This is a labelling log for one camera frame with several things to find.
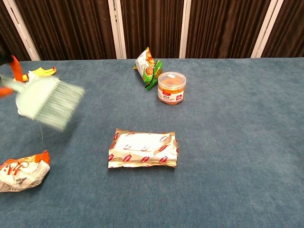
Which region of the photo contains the crumpled orange white snack bag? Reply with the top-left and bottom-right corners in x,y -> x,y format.
0,150 -> 51,193

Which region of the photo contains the green snack bag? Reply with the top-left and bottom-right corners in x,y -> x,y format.
132,46 -> 164,92

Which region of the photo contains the white partition frame post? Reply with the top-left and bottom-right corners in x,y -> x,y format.
250,0 -> 285,58
178,0 -> 192,59
2,0 -> 41,61
107,0 -> 127,60

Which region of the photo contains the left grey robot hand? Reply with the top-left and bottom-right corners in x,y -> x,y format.
0,47 -> 30,99

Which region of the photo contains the brown pleated curtain panel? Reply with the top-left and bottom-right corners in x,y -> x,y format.
261,0 -> 304,58
0,0 -> 32,62
185,0 -> 272,59
14,0 -> 117,61
119,0 -> 185,59

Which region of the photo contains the clear jar with orange contents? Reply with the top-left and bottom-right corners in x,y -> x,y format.
157,71 -> 187,106

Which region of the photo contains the yellow rubber chicken toy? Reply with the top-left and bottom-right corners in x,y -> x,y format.
28,66 -> 57,78

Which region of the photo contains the white gold food package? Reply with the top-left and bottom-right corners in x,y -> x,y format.
107,128 -> 180,169

